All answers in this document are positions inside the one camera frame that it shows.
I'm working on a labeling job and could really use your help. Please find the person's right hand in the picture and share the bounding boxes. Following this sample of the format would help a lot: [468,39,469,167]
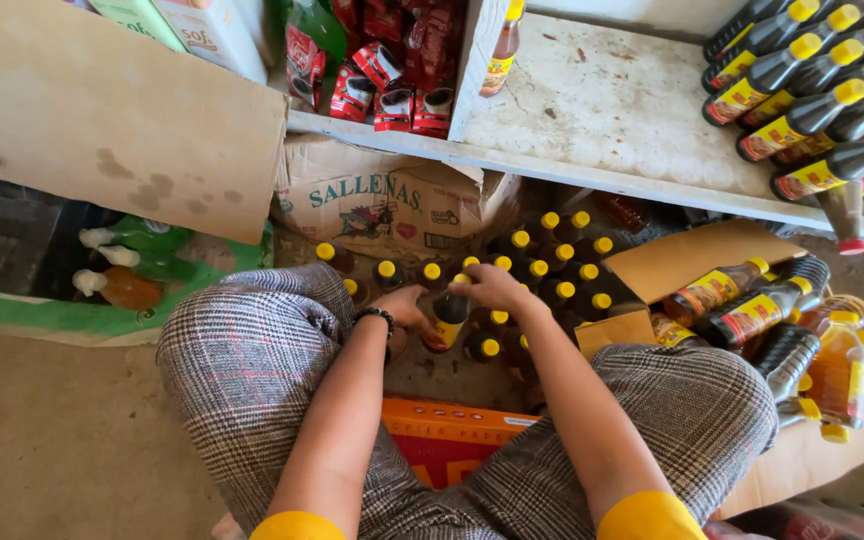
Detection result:
[447,262,547,321]

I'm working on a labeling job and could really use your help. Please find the person's left hand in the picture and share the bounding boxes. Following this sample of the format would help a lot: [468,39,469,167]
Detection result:
[370,284,440,344]

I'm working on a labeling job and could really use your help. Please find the dark sauce bottle yellow label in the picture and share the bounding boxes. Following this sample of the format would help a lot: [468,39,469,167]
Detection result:
[422,273,473,354]

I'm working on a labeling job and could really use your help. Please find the orange paper carton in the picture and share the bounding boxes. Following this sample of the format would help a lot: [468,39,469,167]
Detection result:
[381,396,543,493]

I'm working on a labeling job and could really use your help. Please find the printed brown cardboard carton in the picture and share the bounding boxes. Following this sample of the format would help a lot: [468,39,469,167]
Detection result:
[273,133,523,261]

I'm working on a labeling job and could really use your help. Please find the group of standing yellow-capped bottles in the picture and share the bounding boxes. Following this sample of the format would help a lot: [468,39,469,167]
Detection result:
[315,210,618,385]

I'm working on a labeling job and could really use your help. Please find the person's plaid trousers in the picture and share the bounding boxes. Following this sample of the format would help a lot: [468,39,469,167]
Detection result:
[154,262,780,540]

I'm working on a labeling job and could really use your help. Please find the heap of red coffee packets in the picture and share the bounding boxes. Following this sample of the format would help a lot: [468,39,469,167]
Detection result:
[285,0,468,141]

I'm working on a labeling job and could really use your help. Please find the brown sauce bottle yellow label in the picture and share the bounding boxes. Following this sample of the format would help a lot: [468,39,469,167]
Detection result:
[649,311,711,350]
[661,256,771,328]

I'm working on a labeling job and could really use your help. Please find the amber bottle with yellow cap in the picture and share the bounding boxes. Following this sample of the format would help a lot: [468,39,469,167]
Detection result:
[479,0,527,99]

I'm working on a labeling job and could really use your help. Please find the plain brown cardboard carton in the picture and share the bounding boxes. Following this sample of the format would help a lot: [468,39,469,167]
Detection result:
[574,217,864,523]

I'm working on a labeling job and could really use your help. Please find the white shelf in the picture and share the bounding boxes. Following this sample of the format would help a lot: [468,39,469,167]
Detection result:
[267,0,864,253]

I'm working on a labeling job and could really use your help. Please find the person's left yellow sleeve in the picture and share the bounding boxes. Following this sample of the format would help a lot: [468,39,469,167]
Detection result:
[248,510,349,540]

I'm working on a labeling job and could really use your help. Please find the person's yellow sleeve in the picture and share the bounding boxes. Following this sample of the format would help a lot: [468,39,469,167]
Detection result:
[597,490,710,540]
[248,510,349,540]

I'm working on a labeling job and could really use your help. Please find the green spray bottle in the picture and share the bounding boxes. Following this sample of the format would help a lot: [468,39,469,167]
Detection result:
[78,215,194,253]
[97,243,202,284]

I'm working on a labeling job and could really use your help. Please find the dark sauce bottle red label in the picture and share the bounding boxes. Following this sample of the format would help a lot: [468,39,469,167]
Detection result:
[694,276,814,349]

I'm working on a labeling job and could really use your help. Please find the orange spray bottle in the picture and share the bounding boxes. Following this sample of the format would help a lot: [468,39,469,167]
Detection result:
[72,265,168,313]

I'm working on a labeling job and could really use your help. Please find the person's right yellow sleeve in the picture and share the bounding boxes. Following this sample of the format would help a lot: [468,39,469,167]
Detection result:
[597,490,710,540]

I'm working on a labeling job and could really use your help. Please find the ribbed dark bottle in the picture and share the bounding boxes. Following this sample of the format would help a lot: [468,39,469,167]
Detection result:
[750,322,823,406]
[775,255,832,315]

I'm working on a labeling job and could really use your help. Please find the row of lying dark bottles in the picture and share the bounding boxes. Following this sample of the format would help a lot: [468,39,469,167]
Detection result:
[702,0,864,212]

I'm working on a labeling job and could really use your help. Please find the brown bottle with red cap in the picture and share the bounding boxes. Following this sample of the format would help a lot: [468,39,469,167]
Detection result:
[814,180,864,258]

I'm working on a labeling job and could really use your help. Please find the orange liquid bottle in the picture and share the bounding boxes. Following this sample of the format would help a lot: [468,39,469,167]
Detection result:
[799,294,864,445]

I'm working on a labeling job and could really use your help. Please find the green and brown cardboard carton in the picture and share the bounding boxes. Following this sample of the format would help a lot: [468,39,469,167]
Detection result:
[0,0,291,350]

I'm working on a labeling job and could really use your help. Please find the green and white carton pack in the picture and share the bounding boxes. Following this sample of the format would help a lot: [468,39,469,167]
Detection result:
[87,0,190,54]

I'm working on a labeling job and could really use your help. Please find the red wrapped pack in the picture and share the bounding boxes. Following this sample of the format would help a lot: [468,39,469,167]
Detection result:
[702,498,864,540]

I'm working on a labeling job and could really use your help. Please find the black bead bracelet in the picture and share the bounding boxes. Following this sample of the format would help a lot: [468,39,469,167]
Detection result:
[352,306,396,336]

